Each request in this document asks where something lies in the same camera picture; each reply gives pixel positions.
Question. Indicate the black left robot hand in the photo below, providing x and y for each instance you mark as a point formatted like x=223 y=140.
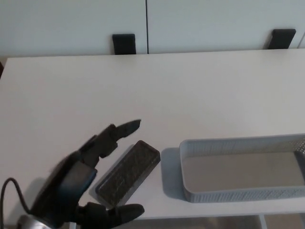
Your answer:
x=69 y=181

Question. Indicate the dark felt board eraser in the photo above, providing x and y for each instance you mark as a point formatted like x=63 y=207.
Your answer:
x=128 y=171

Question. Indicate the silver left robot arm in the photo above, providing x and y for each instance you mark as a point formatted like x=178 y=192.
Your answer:
x=31 y=223

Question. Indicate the grey perforated plastic basket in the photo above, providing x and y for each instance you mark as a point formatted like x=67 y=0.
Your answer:
x=238 y=194

